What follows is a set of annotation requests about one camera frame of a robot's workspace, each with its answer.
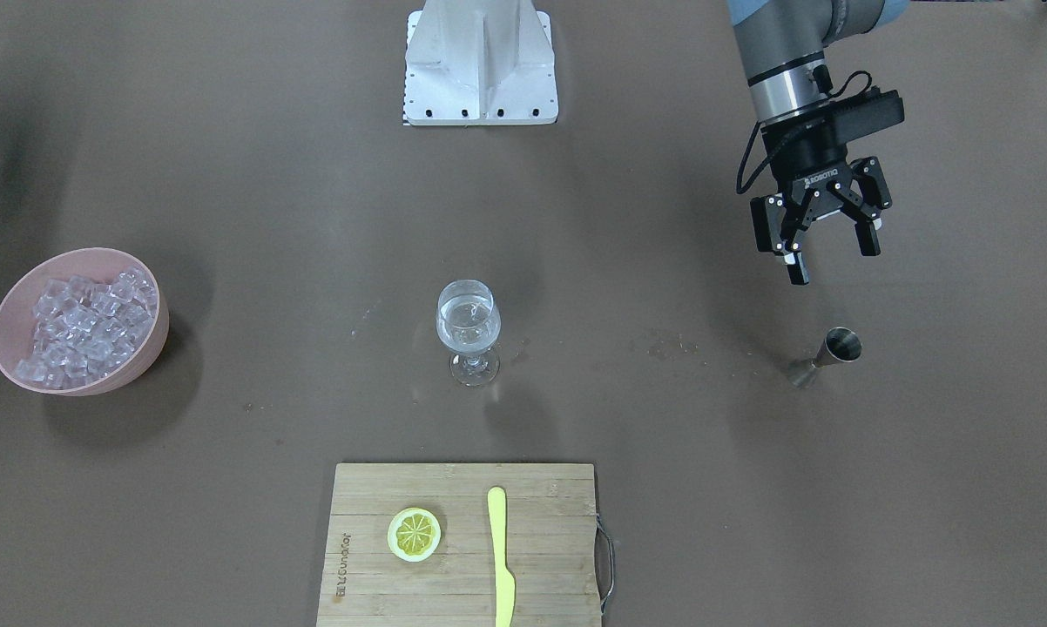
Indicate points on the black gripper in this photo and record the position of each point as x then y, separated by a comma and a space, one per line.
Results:
813, 157

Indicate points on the steel jigger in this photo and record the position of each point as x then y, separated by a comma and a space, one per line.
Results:
841, 345

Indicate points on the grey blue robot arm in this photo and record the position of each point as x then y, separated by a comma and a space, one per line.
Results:
782, 46

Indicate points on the clear wine glass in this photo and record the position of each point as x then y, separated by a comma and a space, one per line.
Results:
468, 323

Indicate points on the clear ice cubes pile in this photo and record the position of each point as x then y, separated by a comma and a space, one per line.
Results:
84, 330

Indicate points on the bamboo cutting board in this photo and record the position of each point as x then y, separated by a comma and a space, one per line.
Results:
551, 537

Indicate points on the yellow plastic knife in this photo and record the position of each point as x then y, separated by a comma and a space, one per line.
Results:
505, 582

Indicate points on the yellow lemon slice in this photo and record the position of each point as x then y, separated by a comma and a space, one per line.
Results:
413, 534

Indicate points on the pink bowl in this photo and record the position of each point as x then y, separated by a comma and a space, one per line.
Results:
98, 264

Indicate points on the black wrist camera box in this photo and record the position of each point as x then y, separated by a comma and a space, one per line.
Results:
863, 114

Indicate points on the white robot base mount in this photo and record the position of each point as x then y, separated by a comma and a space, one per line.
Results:
479, 63

